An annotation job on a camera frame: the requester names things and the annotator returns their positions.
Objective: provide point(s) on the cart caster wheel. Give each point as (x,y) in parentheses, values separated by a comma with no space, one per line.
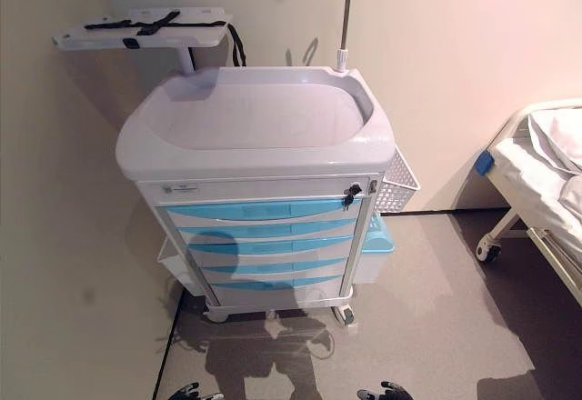
(346,316)
(217,314)

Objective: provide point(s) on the white side bin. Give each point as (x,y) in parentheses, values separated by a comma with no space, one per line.
(175,263)

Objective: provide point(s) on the white bedding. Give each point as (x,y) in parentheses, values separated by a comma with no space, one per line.
(545,163)

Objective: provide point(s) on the white side tray shelf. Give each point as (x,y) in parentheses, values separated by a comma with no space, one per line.
(191,38)

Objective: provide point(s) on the metal IV pole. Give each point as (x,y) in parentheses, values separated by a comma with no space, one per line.
(348,9)

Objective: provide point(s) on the white perforated basket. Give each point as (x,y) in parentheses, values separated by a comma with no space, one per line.
(400,177)

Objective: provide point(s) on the metal cart side hook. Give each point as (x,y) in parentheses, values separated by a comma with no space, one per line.
(373,187)

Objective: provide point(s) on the bed caster wheel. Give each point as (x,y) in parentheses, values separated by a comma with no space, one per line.
(490,251)

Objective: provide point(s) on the white hospital bed frame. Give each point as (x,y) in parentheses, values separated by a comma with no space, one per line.
(504,218)

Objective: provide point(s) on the white bin with blue lid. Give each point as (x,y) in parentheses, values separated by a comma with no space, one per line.
(377,245)

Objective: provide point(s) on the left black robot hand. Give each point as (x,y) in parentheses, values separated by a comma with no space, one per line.
(191,393)

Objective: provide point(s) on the black keys in lock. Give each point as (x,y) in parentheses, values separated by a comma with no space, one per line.
(352,193)

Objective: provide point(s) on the cart label sticker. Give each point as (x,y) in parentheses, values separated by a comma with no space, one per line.
(177,188)

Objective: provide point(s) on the blue bed corner bumper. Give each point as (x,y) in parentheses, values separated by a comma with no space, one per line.
(484,163)

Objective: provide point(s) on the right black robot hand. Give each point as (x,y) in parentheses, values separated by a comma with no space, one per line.
(391,393)

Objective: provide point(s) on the white blue medical cart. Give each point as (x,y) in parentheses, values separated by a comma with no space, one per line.
(273,163)

